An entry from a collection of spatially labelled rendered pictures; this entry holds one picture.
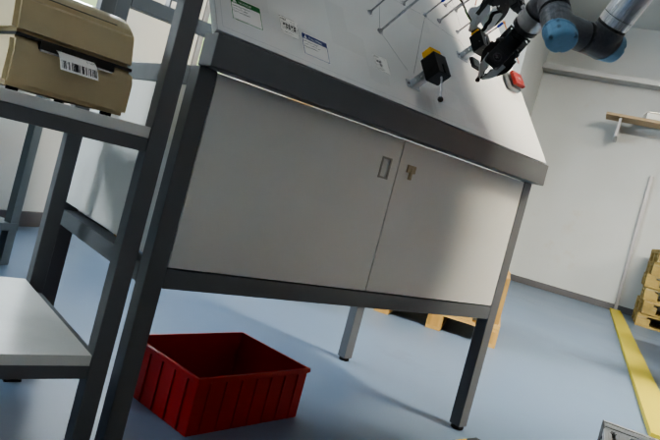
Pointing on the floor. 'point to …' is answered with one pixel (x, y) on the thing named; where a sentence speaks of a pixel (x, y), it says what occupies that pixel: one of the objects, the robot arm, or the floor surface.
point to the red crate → (217, 381)
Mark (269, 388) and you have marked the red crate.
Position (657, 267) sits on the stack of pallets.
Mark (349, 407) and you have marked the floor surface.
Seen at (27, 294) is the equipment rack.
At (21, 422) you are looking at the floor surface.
